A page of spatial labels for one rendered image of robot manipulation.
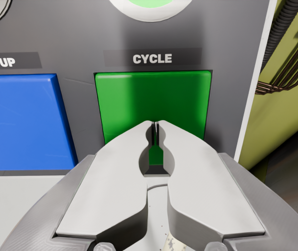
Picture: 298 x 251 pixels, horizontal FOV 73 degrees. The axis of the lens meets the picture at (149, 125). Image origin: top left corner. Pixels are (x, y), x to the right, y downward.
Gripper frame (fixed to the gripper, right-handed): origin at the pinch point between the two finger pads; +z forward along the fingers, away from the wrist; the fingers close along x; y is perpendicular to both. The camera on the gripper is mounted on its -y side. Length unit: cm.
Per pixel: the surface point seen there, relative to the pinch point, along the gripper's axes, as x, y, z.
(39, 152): -8.7, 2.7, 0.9
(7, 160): -11.4, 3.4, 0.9
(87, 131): -5.0, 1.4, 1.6
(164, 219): 5, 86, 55
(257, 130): 28, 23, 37
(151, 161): -0.3, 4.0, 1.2
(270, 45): 19.7, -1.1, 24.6
